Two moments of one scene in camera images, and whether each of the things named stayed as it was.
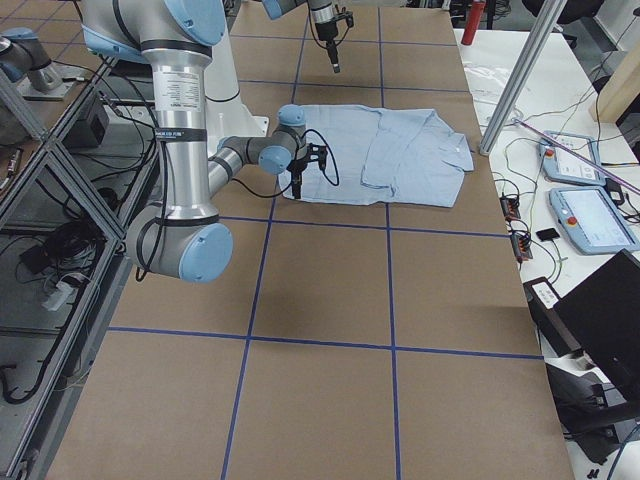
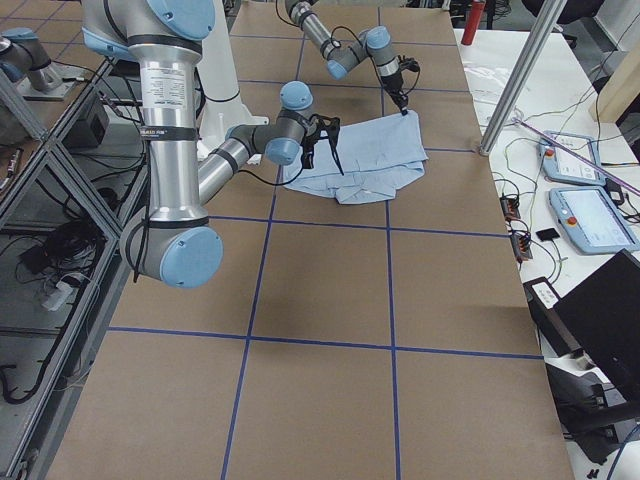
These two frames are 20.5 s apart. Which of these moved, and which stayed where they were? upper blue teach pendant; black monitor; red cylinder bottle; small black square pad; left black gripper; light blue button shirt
Moved: light blue button shirt; left black gripper
Stayed: red cylinder bottle; black monitor; upper blue teach pendant; small black square pad
